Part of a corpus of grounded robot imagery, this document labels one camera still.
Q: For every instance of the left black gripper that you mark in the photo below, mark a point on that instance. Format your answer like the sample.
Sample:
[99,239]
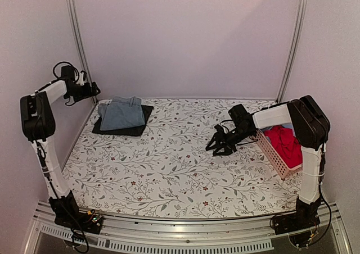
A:
[89,92]

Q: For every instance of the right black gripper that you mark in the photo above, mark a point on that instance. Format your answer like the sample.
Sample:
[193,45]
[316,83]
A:
[220,137]

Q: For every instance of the light blue denim jeans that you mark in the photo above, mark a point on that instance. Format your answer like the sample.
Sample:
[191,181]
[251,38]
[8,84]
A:
[121,113]

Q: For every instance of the black pinstriped shirt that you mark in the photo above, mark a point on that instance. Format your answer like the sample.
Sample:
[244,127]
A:
[132,132]

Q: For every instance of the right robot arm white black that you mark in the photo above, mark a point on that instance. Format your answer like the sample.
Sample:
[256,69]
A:
[297,130]

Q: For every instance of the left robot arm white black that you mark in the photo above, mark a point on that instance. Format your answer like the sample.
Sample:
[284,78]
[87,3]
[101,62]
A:
[39,126]

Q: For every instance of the pink perforated laundry basket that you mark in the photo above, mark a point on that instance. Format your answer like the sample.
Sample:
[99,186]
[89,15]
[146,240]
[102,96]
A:
[274,158]

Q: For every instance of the floral patterned table mat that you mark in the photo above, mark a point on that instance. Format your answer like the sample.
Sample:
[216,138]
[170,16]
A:
[167,172]

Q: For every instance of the light blue shirt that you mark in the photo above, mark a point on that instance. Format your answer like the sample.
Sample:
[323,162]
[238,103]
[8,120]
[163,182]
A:
[288,125]

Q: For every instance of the red garment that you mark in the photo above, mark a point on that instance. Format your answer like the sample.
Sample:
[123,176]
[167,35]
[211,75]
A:
[285,144]

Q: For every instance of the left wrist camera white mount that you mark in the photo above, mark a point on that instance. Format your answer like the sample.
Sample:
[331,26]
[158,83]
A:
[82,78]

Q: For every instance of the front aluminium rail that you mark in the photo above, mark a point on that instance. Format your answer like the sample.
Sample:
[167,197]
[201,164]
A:
[135,234]

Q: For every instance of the left aluminium frame post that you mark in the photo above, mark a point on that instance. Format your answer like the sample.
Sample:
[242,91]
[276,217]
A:
[74,22]

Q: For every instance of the aluminium frame post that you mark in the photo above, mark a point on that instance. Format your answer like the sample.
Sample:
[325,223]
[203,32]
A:
[300,15]
[74,22]

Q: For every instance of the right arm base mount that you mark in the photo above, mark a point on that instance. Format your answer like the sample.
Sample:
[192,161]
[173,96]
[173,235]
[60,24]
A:
[295,223]

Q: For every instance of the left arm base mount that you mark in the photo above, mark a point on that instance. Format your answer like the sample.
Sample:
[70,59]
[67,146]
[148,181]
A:
[81,221]

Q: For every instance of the right aluminium frame post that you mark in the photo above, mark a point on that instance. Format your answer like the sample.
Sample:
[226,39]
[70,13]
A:
[300,15]

